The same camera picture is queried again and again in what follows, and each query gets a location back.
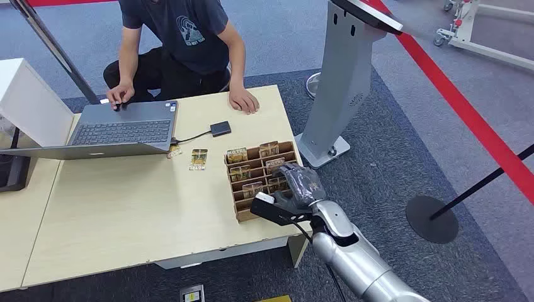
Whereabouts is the person's left hand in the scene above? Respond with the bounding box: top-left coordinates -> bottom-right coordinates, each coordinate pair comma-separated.
228,85 -> 260,115

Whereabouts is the person's right hand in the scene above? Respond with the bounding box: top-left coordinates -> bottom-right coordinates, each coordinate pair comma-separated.
106,81 -> 135,111

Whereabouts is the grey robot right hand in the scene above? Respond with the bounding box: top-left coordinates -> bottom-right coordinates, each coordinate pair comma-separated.
271,163 -> 327,214

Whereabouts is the black card reader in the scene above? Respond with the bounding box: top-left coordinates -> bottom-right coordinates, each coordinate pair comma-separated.
210,121 -> 232,138

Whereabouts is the wooden card holder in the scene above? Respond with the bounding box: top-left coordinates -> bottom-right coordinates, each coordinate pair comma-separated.
224,140 -> 299,223

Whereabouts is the person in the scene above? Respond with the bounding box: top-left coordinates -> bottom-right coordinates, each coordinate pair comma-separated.
103,0 -> 247,105

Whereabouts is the grey laptop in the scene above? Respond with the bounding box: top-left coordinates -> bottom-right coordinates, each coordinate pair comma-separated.
0,99 -> 179,161

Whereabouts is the round silver floor base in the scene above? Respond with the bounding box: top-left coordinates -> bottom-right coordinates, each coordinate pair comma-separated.
305,72 -> 322,100

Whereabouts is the black slanted pole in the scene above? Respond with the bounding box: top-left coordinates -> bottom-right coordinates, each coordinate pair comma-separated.
9,0 -> 101,105

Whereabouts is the white box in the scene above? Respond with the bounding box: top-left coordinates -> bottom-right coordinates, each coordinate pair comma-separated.
0,58 -> 75,147

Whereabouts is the grey kiosk stand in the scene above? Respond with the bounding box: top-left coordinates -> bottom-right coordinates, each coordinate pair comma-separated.
293,0 -> 404,170

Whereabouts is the red floor strip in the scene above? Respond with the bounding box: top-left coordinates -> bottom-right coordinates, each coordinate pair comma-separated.
26,0 -> 118,8

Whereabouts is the black monitor stand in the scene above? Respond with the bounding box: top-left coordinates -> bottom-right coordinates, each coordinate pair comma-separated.
0,126 -> 31,193

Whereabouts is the floor socket plate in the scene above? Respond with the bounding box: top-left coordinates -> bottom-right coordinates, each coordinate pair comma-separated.
179,284 -> 205,302

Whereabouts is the light wooden side table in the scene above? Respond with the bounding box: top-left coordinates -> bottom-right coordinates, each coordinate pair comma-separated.
0,112 -> 80,293

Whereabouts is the red barrier belt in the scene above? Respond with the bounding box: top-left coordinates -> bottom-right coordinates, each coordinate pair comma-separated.
363,0 -> 534,205

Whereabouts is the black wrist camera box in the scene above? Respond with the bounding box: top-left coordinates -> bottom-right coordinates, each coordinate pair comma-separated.
249,192 -> 312,227

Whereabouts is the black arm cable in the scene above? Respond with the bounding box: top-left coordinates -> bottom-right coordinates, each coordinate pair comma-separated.
290,218 -> 347,302

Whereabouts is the black card reader cable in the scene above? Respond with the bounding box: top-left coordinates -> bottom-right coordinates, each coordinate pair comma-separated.
171,130 -> 212,145

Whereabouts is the black stanchion post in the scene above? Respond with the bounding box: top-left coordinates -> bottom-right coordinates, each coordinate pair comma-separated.
406,143 -> 534,245

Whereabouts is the white wheeled frame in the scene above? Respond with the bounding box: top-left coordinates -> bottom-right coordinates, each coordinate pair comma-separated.
433,0 -> 534,72

